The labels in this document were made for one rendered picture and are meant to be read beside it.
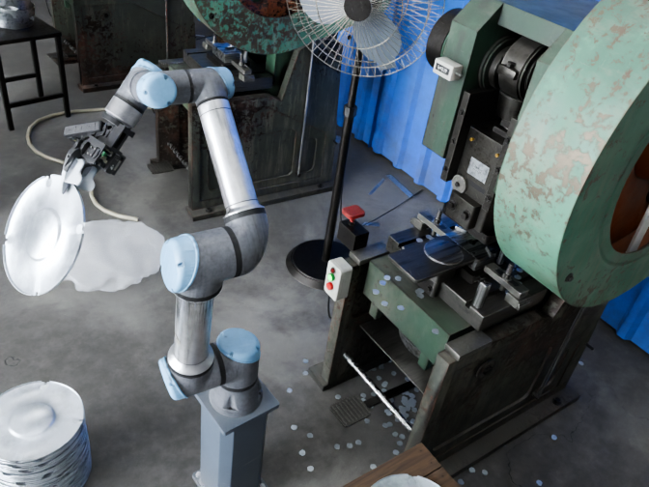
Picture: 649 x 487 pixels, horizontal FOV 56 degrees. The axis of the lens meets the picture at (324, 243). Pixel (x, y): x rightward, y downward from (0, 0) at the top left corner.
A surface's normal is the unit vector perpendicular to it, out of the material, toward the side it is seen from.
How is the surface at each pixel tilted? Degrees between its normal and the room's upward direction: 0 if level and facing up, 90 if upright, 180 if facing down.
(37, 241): 54
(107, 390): 0
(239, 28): 90
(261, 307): 0
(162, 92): 71
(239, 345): 8
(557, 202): 94
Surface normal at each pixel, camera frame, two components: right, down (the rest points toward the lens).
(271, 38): 0.53, 0.56
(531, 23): -0.82, 0.25
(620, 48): -0.58, -0.29
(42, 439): 0.13, -0.80
